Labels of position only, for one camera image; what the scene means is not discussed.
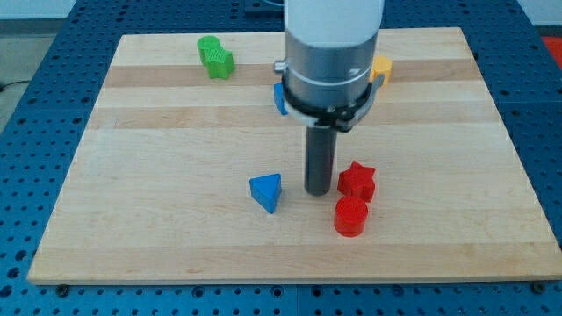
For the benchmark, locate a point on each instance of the blue cube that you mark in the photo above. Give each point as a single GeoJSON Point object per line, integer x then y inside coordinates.
{"type": "Point", "coordinates": [278, 97]}

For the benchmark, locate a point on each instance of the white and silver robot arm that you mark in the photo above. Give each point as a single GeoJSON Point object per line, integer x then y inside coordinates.
{"type": "Point", "coordinates": [326, 71]}

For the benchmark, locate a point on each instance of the wooden board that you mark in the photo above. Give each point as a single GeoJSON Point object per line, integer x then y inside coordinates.
{"type": "Point", "coordinates": [158, 190]}

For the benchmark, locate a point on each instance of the blue triangle block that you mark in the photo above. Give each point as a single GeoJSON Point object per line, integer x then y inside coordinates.
{"type": "Point", "coordinates": [266, 191]}

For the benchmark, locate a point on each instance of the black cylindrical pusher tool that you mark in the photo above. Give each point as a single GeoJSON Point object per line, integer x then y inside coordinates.
{"type": "Point", "coordinates": [320, 153]}

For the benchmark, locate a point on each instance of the red star block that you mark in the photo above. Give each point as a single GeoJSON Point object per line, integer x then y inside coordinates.
{"type": "Point", "coordinates": [357, 181]}

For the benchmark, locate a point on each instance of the red cylinder block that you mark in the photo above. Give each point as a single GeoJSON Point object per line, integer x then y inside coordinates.
{"type": "Point", "coordinates": [351, 214]}

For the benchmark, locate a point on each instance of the green star block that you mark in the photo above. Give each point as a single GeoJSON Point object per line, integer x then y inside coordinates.
{"type": "Point", "coordinates": [219, 63]}

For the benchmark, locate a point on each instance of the green cylinder block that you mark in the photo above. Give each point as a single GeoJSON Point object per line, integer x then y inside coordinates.
{"type": "Point", "coordinates": [205, 45]}

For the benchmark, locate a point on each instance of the yellow block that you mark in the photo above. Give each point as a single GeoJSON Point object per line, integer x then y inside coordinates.
{"type": "Point", "coordinates": [381, 65]}

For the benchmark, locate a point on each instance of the red object at right edge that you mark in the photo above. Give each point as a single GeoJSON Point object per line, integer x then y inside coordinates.
{"type": "Point", "coordinates": [554, 46]}

